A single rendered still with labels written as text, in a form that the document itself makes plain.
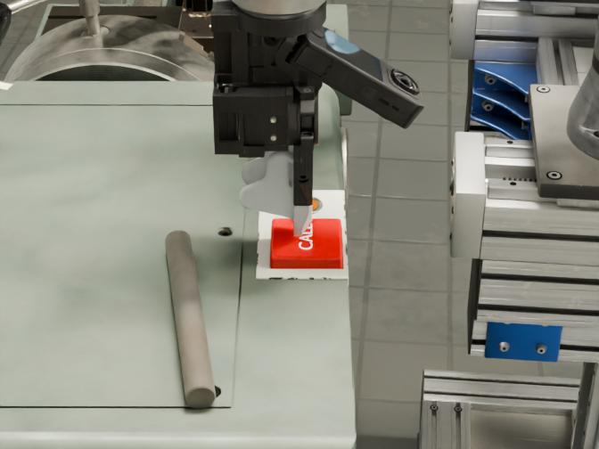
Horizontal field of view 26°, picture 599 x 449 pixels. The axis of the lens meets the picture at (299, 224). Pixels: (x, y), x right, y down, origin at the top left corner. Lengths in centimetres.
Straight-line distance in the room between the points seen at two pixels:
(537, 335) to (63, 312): 73
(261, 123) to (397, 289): 216
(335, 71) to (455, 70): 312
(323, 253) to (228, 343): 13
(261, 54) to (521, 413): 162
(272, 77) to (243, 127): 4
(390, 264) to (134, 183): 206
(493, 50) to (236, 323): 97
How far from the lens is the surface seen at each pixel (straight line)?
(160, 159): 123
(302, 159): 100
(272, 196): 105
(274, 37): 101
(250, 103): 99
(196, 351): 97
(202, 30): 201
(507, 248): 148
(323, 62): 99
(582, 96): 145
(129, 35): 151
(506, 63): 192
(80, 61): 146
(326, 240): 109
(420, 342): 299
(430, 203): 345
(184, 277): 104
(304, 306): 104
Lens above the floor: 190
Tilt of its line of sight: 34 degrees down
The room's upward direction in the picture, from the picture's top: straight up
